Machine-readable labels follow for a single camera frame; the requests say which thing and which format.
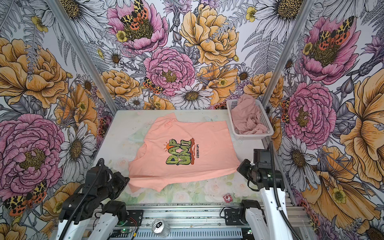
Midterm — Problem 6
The white plastic laundry basket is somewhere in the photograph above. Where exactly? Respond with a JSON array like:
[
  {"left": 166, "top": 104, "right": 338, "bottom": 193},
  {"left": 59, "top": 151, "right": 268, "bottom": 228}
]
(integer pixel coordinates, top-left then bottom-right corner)
[{"left": 226, "top": 95, "right": 274, "bottom": 140}]

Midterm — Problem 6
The peach graphic t-shirt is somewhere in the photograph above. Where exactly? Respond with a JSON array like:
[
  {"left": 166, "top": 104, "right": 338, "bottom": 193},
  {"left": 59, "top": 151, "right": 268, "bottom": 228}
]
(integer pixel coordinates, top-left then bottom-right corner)
[{"left": 129, "top": 113, "right": 240, "bottom": 192}]

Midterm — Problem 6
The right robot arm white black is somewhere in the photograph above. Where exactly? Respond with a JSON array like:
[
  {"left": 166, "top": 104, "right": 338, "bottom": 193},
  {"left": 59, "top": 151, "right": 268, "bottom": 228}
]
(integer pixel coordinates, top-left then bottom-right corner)
[{"left": 238, "top": 149, "right": 300, "bottom": 240}]

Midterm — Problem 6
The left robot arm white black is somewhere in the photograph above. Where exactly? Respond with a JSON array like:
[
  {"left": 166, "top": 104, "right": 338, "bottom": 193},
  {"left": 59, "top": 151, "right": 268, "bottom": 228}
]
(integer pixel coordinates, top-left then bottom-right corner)
[{"left": 55, "top": 159, "right": 130, "bottom": 240}]

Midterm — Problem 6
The small red white card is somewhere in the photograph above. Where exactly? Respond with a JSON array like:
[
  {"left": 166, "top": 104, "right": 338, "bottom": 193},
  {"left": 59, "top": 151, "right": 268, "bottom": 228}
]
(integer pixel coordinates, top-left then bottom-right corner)
[{"left": 223, "top": 193, "right": 233, "bottom": 203}]

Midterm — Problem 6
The left green circuit board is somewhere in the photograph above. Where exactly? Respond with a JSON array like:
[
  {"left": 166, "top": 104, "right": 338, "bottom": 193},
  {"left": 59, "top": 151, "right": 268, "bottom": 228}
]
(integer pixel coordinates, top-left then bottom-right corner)
[{"left": 113, "top": 229, "right": 134, "bottom": 235}]

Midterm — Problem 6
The dusty pink garment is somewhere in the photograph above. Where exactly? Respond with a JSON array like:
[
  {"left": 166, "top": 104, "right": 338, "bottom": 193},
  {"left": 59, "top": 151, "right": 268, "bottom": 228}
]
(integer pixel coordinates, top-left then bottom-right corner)
[{"left": 231, "top": 95, "right": 268, "bottom": 135}]

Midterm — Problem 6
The silver drink can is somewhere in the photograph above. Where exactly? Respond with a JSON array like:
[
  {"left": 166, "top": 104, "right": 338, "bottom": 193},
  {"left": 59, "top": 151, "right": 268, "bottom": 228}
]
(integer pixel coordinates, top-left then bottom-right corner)
[{"left": 152, "top": 219, "right": 171, "bottom": 238}]

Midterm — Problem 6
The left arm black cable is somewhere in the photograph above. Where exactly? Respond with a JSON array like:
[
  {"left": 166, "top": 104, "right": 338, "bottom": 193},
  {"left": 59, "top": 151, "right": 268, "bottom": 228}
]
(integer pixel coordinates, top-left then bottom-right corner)
[{"left": 58, "top": 158, "right": 106, "bottom": 240}]

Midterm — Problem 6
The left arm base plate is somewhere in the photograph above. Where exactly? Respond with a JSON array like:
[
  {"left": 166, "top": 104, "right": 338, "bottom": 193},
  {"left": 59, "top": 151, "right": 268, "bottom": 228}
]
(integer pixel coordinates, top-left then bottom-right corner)
[{"left": 117, "top": 210, "right": 144, "bottom": 227}]

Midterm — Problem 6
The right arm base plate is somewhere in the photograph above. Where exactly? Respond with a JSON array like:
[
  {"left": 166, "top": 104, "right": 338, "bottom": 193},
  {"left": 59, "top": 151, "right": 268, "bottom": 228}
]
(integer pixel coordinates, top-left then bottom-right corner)
[{"left": 220, "top": 208, "right": 248, "bottom": 226}]

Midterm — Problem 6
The aluminium frame rail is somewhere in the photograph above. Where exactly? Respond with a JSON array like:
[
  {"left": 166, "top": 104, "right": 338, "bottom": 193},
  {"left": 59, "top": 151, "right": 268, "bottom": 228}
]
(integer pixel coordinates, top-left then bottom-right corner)
[{"left": 53, "top": 204, "right": 311, "bottom": 230}]

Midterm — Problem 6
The white slotted cable duct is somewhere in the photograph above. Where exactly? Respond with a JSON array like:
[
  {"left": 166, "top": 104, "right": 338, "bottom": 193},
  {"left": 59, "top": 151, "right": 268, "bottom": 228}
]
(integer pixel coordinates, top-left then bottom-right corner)
[{"left": 107, "top": 228, "right": 244, "bottom": 240}]

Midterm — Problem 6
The right aluminium corner post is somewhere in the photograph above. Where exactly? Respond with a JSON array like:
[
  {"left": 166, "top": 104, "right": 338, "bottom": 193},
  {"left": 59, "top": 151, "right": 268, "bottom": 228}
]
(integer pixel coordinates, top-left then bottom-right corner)
[{"left": 262, "top": 1, "right": 314, "bottom": 107}]

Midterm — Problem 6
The aluminium corner post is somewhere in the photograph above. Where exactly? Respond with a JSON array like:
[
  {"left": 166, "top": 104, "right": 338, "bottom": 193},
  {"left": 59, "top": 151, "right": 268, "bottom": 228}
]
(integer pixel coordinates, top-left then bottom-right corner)
[
  {"left": 262, "top": 1, "right": 314, "bottom": 107},
  {"left": 47, "top": 1, "right": 119, "bottom": 115}
]

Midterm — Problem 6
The left aluminium corner post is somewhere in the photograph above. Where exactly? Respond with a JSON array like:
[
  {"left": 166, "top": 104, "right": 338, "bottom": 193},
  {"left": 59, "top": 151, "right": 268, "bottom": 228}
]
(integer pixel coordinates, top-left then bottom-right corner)
[{"left": 47, "top": 1, "right": 119, "bottom": 115}]

